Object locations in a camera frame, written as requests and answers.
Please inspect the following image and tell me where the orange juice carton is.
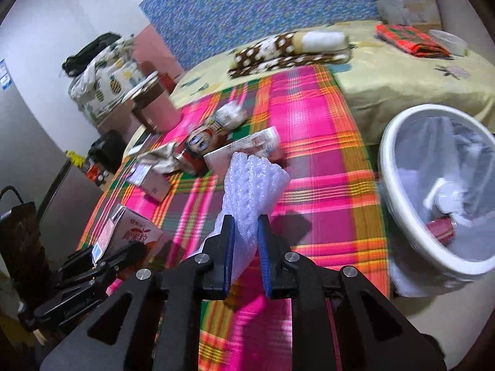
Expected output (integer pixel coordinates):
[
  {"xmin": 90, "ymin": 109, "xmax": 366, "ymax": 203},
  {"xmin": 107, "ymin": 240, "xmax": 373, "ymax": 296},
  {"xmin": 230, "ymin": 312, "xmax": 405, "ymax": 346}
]
[{"xmin": 92, "ymin": 204, "xmax": 163, "ymax": 265}]

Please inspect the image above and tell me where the white foam net sleeve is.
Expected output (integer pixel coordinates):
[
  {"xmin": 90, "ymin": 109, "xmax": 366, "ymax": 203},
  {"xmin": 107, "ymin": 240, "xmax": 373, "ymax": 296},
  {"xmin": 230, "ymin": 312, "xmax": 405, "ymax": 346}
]
[{"xmin": 208, "ymin": 152, "xmax": 290, "ymax": 281}]

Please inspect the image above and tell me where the small white carton box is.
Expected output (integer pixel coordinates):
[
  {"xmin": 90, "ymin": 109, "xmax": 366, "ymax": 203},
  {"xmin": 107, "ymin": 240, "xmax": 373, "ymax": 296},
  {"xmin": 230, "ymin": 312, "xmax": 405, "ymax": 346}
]
[{"xmin": 127, "ymin": 163, "xmax": 170, "ymax": 203}]

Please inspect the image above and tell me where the silver wrapper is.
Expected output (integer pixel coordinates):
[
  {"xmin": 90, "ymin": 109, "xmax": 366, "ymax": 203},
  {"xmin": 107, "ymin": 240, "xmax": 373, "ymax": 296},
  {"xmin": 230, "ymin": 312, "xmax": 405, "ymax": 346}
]
[{"xmin": 137, "ymin": 143, "xmax": 181, "ymax": 174}]

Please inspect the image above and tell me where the red cartoon face can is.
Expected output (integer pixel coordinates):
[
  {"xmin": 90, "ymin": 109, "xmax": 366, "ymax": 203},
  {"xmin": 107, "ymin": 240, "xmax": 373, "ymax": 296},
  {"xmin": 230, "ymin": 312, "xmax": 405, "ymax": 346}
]
[{"xmin": 180, "ymin": 121, "xmax": 231, "ymax": 176}]

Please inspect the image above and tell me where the white tissue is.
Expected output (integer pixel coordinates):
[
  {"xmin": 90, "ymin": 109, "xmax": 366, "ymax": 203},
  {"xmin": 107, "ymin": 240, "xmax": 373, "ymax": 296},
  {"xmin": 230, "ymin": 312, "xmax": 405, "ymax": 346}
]
[{"xmin": 211, "ymin": 100, "xmax": 248, "ymax": 131}]

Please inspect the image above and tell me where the white round trash bin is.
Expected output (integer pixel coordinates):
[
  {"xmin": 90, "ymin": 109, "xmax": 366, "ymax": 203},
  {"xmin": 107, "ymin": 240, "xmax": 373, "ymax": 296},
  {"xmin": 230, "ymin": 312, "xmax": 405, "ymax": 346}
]
[{"xmin": 377, "ymin": 104, "xmax": 494, "ymax": 297}]

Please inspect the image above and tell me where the pink plaid cloth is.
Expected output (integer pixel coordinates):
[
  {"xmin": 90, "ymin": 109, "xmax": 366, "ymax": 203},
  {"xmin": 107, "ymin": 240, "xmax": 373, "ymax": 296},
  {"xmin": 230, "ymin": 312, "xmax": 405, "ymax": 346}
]
[{"xmin": 76, "ymin": 64, "xmax": 391, "ymax": 371}]

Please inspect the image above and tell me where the toy truck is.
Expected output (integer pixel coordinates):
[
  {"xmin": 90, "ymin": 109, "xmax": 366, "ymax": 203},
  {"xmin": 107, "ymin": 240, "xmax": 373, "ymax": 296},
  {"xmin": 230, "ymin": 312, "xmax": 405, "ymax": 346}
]
[{"xmin": 82, "ymin": 157, "xmax": 109, "ymax": 187}]

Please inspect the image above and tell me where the pink cup brown lid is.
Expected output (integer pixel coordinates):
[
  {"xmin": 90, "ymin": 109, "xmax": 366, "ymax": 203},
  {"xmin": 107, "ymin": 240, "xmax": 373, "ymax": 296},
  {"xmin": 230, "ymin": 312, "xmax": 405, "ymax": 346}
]
[{"xmin": 126, "ymin": 71, "xmax": 181, "ymax": 134}]

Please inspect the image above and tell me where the pineapple print fabric bundle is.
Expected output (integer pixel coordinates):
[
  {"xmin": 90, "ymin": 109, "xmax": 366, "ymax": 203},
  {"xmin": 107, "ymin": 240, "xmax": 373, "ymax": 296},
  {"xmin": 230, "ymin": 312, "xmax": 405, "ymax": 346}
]
[{"xmin": 68, "ymin": 35, "xmax": 144, "ymax": 126}]

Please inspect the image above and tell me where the white bin liner bag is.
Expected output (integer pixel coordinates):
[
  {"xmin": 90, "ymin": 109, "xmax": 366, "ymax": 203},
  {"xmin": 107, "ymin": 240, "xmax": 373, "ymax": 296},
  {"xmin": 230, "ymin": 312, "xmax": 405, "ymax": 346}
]
[{"xmin": 394, "ymin": 116, "xmax": 494, "ymax": 261}]

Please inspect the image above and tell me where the black garment on bundle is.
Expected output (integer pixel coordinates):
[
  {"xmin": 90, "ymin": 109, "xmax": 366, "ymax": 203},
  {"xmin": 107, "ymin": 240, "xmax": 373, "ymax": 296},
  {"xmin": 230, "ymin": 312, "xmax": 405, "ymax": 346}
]
[{"xmin": 61, "ymin": 32, "xmax": 121, "ymax": 78}]

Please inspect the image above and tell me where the yellow pineapple bedsheet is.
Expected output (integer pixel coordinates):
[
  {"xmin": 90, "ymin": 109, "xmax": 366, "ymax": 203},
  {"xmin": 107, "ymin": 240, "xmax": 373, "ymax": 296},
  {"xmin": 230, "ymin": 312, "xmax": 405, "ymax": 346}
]
[{"xmin": 123, "ymin": 19, "xmax": 495, "ymax": 146}]

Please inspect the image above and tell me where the brown polka dot blanket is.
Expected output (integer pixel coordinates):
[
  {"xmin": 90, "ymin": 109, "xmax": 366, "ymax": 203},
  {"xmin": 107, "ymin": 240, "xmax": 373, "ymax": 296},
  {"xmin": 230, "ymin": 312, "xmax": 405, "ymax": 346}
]
[{"xmin": 227, "ymin": 30, "xmax": 351, "ymax": 78}]

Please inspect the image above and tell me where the blue floral fabric headboard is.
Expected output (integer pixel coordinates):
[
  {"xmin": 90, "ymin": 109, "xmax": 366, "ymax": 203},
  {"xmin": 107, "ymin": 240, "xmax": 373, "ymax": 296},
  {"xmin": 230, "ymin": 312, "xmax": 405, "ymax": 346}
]
[{"xmin": 139, "ymin": 0, "xmax": 379, "ymax": 70}]

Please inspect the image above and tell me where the red plaid folded cloth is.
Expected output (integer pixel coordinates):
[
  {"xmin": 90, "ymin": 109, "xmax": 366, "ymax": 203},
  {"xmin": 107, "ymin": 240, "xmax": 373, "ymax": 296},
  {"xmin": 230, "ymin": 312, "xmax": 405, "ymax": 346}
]
[{"xmin": 376, "ymin": 23, "xmax": 451, "ymax": 59}]

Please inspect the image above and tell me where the white plastic bowl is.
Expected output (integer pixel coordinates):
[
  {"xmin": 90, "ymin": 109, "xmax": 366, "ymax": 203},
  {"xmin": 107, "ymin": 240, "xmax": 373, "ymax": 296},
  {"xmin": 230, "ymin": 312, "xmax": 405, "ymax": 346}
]
[{"xmin": 428, "ymin": 29, "xmax": 467, "ymax": 56}]

